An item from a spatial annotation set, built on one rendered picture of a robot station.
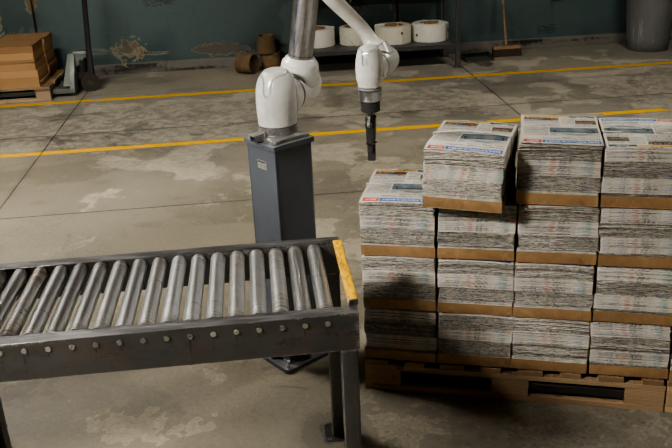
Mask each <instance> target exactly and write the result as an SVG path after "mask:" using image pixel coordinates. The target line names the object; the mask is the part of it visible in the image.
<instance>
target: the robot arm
mask: <svg viewBox="0 0 672 448"><path fill-rule="evenodd" d="M323 1H324V2H325V4H326V5H327V6H328V7H330V8H331V9H332V10H333V11H334V12H335V13H336V14H337V15H338V16H339V17H340V18H342V19H343V20H344V21H345V22H346V23H347V24H348V25H349V26H350V27H351V28H353V29H354V30H355V32H356V33H357V34H358V35H359V37H360V38H361V40H362V42H363V46H360V47H359V48H358V51H357V55H356V62H355V71H356V80H357V83H358V99H359V101H360V104H361V111H362V112H363V113H366V114H367V115H366V117H365V122H366V123H365V128H366V140H367V143H366V145H367V151H368V161H375V160H376V143H377V141H375V140H376V117H377V116H376V115H375V113H376V112H379V111H380V101H381V99H382V81H383V80H384V77H386V76H388V75H390V74H391V73H392V72H393V71H394V70H395V69H396V68H397V66H398V64H399V54H398V52H397V51H396V49H395V48H393V47H392V46H390V45H389V44H388V43H387V42H386V40H383V39H380V38H379V37H378V36H377V35H376V34H375V33H374V31H373V30H372V29H371V27H370V26H369V25H368V24H367V23H366V22H365V20H364V19H363V18H362V17H361V16H360V15H359V14H358V13H357V12H356V11H355V10H354V9H353V8H352V7H351V6H350V5H349V4H348V3H347V2H346V1H345V0H323ZM318 2H319V0H293V9H292V20H291V32H290V43H289V54H287V55H286V56H285V57H284V58H283V59H282V62H281V66H280V67H270V68H267V69H265V70H264V71H263V72H262V73H261V74H260V75H259V78H258V80H257V84H256V110H257V117H258V124H259V129H258V131H256V132H253V133H250V134H248V137H249V138H250V140H251V142H265V143H268V144H270V145H271V146H278V145H280V144H283V143H286V142H290V141H293V140H297V139H300V138H305V137H309V133H308V132H305V131H301V130H299V129H298V127H297V113H298V112H299V110H300V109H301V108H303V107H305V106H306V105H308V104H309V103H311V102H312V101H313V100H314V99H315V98H316V97H317V96H318V94H319V92H320V90H321V85H322V81H321V76H320V74H319V64H318V62H317V60H316V59H315V57H313V50H314V40H315V31H316V21H317V11H318Z"/></svg>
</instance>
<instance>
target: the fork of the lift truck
mask: <svg viewBox="0 0 672 448"><path fill-rule="evenodd" d="M543 373H546V374H560V372H554V371H543ZM581 376H586V377H597V375H594V374H581ZM624 379H626V380H640V381H641V378H635V377H624ZM529 390H537V391H545V392H555V393H566V394H576V395H586V396H596V397H609V398H622V399H623V398H624V388H619V387H606V386H593V385H580V384H567V383H554V382H541V381H529Z"/></svg>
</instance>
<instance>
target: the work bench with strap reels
mask: <svg viewBox="0 0 672 448"><path fill-rule="evenodd" d="M411 28H412V35H411ZM375 34H376V35H377V36H378V37H379V38H380V39H383V40H386V42H387V43H388V44H389V45H390V46H392V47H393V48H395V49H396V51H397V52H401V51H417V50H433V49H442V55H440V56H441V57H450V56H449V55H448V49H449V48H455V66H453V67H454V68H462V66H461V65H460V56H461V0H456V9H455V39H453V38H452V37H451V36H449V35H448V0H443V20H424V19H422V20H418V21H414V22H412V26H411V24H410V23H406V22H402V21H401V22H385V23H379V24H375ZM339 35H340V40H335V31H334V26H328V25H316V31H315V40H314V50H313V57H321V56H337V55H353V54H357V51H358V48H359V47H360V46H363V42H362V40H361V38H360V37H359V35H358V34H357V33H356V32H355V30H354V29H353V28H351V27H350V26H349V25H348V24H347V25H342V26H340V27H339Z"/></svg>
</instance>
